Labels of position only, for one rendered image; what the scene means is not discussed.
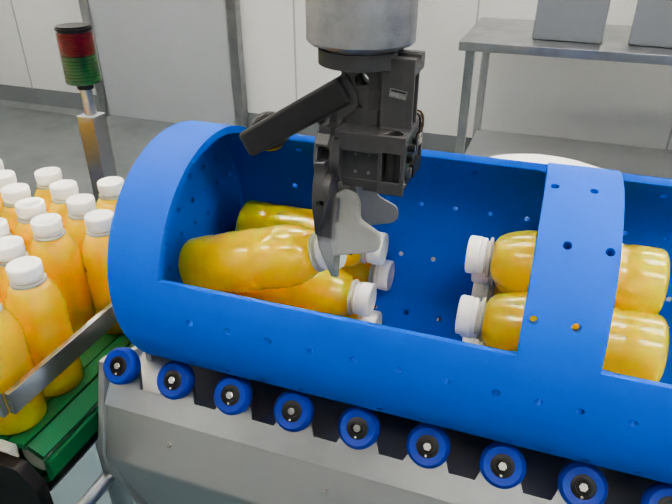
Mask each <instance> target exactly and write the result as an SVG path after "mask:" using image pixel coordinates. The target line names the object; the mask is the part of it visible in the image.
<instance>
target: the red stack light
mask: <svg viewBox="0 0 672 504"><path fill-rule="evenodd" d="M93 33H94V32H93V30H92V29H91V31H88V32H84V33H76V34H61V33H57V32H55V36H56V41H57V46H58V51H59V55H60V56H62V57H68V58H76V57H86V56H91V55H94V54H96V53H97V48H96V43H95V39H94V38H95V37H94V34H93Z"/></svg>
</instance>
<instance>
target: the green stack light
mask: <svg viewBox="0 0 672 504"><path fill-rule="evenodd" d="M60 60H61V63H62V69H63V73H64V78H65V82H66V84H68V85H71V86H87V85H93V84H97V83H100V82H101V81H102V75H101V70H100V64H99V59H98V54H97V53H96V54H94V55H91V56H86V57H76V58H68V57H62V56H60Z"/></svg>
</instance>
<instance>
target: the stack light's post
mask: <svg viewBox="0 0 672 504"><path fill-rule="evenodd" d="M77 120H78V125H79V130H80V134H81V139H82V143H83V148H84V153H85V157H86V162H87V167H88V171H89V176H90V181H91V185H92V190H93V194H94V198H95V202H96V203H97V201H98V199H99V191H98V187H97V182H98V180H100V179H102V178H105V177H110V176H117V172H116V167H115V162H114V157H113V151H112V146H111V141H110V136H109V130H108V125H107V120H106V115H105V113H104V112H97V114H96V115H91V116H87V115H85V114H84V113H83V114H80V115H78V116H77Z"/></svg>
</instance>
